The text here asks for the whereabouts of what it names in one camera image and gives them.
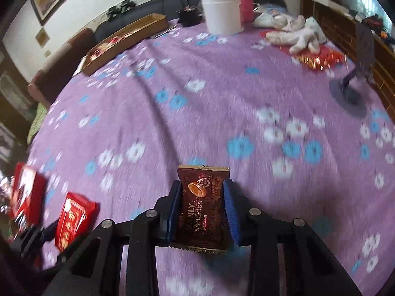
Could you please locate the wooden tray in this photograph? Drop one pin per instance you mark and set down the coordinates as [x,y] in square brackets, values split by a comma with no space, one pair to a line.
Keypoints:
[123,49]

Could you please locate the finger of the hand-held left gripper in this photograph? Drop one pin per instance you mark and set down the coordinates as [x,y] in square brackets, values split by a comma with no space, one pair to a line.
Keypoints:
[64,256]
[46,233]

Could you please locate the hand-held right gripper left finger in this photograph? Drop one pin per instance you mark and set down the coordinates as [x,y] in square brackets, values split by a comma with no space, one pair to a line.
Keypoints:
[174,214]

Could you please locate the dark brown biscuit packet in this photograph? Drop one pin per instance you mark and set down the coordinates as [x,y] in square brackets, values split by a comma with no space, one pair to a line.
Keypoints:
[200,209]

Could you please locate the wooden sideboard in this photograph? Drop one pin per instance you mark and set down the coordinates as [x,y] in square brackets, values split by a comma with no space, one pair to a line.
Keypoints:
[333,27]

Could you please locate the black container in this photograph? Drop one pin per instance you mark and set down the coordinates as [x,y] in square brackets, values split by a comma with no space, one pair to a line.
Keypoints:
[189,17]

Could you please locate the purple floral tablecloth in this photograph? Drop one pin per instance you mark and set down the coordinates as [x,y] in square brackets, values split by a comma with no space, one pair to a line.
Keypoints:
[216,98]

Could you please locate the black phone stand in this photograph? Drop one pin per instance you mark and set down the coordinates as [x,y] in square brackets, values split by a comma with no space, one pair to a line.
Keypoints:
[348,97]

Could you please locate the white plastic bag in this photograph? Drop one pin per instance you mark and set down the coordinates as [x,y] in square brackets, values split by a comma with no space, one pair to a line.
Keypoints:
[268,18]

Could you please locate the brown armchair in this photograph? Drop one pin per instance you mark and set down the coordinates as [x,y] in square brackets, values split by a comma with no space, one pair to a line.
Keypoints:
[61,64]

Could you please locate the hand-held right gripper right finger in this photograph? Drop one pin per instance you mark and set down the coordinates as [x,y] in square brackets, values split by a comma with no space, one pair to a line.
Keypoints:
[231,214]

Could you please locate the small wall plaque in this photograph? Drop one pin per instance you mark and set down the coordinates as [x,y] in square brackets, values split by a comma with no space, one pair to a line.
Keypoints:
[40,37]

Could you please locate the pile of red white packets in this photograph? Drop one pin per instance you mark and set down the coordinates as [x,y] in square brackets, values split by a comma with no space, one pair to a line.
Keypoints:
[111,44]

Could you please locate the green floral cloth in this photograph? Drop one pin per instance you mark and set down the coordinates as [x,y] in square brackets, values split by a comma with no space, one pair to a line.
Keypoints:
[35,123]

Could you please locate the red gold foil packet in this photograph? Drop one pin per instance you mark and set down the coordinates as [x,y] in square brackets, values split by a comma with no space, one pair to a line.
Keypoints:
[321,58]

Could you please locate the red cardboard box white inside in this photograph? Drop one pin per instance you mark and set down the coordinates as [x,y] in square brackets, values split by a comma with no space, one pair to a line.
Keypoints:
[26,191]

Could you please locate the white jar pink lid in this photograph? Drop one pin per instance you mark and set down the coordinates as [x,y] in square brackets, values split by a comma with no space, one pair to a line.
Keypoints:
[222,12]

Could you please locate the white paper sheet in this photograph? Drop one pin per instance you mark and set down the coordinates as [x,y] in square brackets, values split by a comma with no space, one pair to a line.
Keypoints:
[79,67]

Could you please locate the black gadget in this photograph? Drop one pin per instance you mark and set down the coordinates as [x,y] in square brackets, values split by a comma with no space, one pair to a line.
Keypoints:
[122,9]

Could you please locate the red snack packet gold print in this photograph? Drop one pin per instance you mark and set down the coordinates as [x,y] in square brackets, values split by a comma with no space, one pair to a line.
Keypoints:
[74,219]

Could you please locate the black leather sofa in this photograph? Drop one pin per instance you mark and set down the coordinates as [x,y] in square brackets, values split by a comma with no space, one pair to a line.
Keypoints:
[148,6]

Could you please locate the white crumpled bag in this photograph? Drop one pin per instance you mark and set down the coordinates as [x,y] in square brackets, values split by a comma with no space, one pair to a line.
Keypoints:
[299,38]

